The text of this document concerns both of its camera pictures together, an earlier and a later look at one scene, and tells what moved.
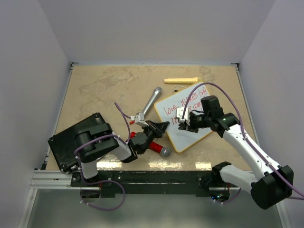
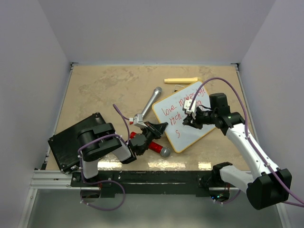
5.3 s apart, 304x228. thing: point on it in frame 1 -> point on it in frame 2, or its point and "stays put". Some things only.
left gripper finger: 149,122 stays put
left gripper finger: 161,127 stays put
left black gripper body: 151,132 stays put
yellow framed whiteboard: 182,139 stays put
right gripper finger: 184,128 -> 187,122
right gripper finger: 183,125 -> 189,118
